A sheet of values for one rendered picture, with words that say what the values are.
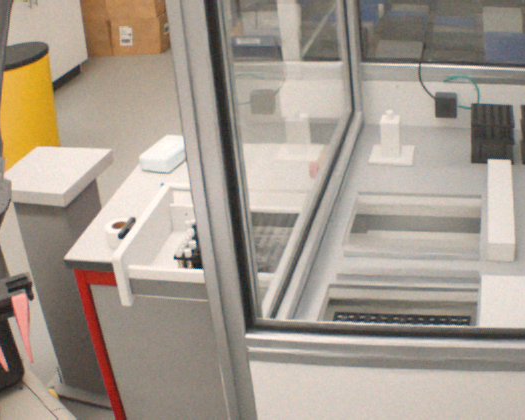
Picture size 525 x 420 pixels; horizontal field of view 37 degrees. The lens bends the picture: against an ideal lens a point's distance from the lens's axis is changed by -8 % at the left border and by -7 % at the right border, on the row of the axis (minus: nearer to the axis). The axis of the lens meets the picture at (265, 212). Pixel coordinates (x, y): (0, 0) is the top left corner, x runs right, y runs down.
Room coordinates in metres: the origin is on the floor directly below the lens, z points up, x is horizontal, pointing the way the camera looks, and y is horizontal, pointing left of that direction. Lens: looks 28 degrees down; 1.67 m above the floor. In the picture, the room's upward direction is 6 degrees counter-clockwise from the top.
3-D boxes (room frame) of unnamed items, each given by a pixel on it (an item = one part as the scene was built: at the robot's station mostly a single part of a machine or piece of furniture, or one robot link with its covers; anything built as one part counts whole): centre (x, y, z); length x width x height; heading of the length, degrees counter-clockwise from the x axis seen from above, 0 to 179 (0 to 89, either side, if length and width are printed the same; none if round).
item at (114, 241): (1.66, 0.33, 0.78); 0.07 x 0.07 x 0.04
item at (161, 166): (2.07, 0.24, 0.78); 0.15 x 0.10 x 0.04; 151
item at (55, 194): (2.13, 0.60, 0.38); 0.30 x 0.30 x 0.76; 67
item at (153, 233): (1.43, 0.23, 0.87); 0.29 x 0.02 x 0.11; 163
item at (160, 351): (1.82, 0.10, 0.38); 0.62 x 0.58 x 0.76; 163
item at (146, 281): (1.37, 0.03, 0.86); 0.40 x 0.26 x 0.06; 73
